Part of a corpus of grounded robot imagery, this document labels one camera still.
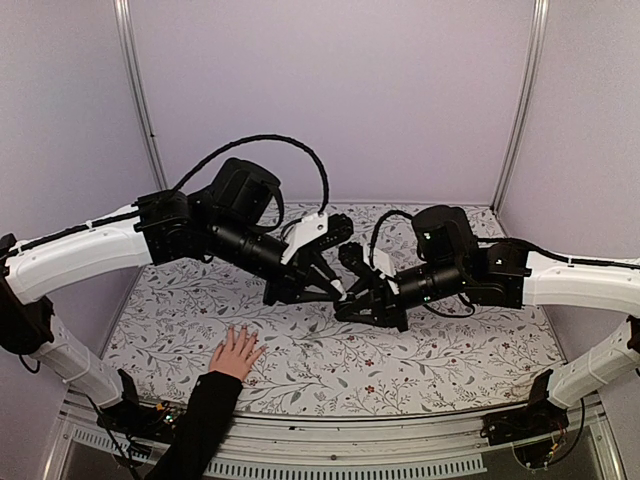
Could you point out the left aluminium frame post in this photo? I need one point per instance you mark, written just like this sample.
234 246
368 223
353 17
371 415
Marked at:
126 35

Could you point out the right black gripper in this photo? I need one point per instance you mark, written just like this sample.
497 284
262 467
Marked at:
380 304

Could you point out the right aluminium frame post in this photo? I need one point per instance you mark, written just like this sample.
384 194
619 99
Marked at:
532 63

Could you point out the white capped nail polish bottle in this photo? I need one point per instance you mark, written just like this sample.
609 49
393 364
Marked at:
337 285

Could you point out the aluminium frame post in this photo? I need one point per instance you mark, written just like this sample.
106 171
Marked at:
532 63
126 35

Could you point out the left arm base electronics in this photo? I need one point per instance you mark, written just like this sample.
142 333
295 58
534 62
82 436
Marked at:
135 419

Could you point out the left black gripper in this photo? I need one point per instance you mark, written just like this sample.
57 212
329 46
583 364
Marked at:
292 280

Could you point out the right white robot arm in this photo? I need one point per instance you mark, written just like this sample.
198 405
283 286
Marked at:
510 273

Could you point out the floral patterned table mat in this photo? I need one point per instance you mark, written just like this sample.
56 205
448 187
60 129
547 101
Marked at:
451 358

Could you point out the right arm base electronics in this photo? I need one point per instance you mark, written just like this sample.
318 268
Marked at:
537 417

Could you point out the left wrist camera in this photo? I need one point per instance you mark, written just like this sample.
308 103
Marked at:
318 231

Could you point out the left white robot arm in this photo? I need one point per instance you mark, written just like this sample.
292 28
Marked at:
222 220

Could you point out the person's bare hand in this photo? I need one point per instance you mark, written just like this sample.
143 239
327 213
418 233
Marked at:
237 354

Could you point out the metal table front rail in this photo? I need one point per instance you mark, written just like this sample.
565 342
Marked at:
438 446

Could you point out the black sleeved forearm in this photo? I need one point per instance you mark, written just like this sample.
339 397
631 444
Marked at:
202 428

